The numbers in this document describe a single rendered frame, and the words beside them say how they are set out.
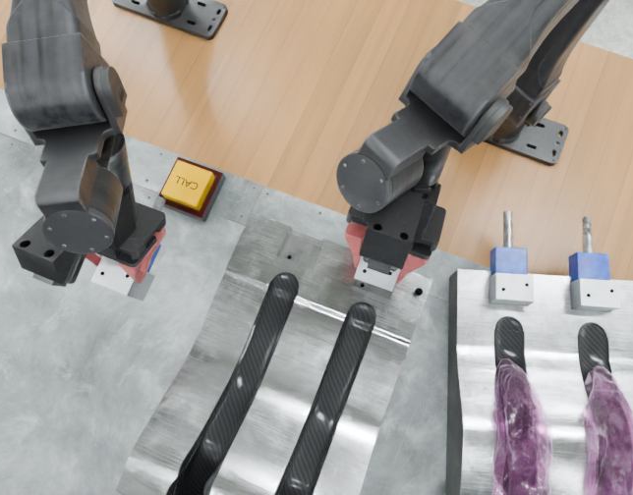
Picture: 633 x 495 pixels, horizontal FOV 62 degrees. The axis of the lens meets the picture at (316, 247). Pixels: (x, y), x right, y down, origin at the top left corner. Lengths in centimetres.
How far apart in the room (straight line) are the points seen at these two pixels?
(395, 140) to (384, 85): 46
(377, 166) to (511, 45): 15
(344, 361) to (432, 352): 15
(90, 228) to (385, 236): 26
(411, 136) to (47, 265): 34
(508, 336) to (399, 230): 32
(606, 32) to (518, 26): 167
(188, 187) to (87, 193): 35
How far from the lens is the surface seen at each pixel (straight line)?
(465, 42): 49
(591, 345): 79
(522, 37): 49
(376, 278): 64
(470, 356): 73
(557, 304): 78
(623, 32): 218
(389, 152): 44
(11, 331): 91
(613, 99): 99
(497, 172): 87
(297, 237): 73
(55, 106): 49
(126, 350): 83
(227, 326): 70
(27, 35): 52
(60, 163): 50
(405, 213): 50
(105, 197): 49
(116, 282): 67
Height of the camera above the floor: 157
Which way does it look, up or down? 75 degrees down
